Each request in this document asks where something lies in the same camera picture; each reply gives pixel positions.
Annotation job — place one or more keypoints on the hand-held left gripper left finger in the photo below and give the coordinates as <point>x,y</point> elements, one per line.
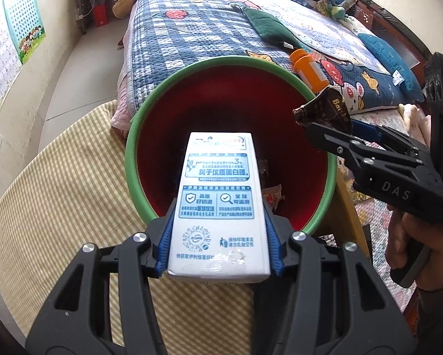
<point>164,236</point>

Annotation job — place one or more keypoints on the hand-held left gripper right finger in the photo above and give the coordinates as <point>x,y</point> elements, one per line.
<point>275,244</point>

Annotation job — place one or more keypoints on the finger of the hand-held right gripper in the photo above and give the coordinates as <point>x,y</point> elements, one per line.
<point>336,144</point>
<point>365,129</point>

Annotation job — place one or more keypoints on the dark brown snack wrapper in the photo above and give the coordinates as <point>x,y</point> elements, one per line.
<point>328,109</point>

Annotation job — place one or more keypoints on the white and blue milk carton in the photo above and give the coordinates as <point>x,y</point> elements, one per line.
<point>217,199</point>

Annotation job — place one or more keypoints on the red bin with green rim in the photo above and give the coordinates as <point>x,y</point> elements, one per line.
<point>225,100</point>

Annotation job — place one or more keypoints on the person's right hand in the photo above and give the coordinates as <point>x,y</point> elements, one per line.
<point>439,259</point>

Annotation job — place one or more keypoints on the cream plush toy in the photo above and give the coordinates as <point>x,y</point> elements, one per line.
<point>413,122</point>

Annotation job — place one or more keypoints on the blue pillow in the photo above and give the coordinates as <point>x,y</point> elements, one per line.
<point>384,59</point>

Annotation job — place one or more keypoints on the orange bottle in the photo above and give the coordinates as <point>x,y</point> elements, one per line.
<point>310,70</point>

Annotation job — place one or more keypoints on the dark wooden headboard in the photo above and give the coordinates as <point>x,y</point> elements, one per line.
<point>391,18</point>

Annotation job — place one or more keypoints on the green plush toy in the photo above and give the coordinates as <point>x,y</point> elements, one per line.
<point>338,11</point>

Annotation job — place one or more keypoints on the pink quilted bedspread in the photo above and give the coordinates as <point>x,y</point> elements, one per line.
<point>123,107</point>

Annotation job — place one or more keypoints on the dark green cloth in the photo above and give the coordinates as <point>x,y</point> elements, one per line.
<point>269,26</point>

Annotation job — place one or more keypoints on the bed with patchwork quilt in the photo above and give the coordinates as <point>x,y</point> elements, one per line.
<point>191,37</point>

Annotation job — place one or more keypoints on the red box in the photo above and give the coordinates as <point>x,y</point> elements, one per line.
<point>100,14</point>

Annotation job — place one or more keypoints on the white chart wall poster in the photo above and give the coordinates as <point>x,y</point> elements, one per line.
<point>1,66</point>

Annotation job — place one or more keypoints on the green-edged number wall poster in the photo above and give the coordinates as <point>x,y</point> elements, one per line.
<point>23,18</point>

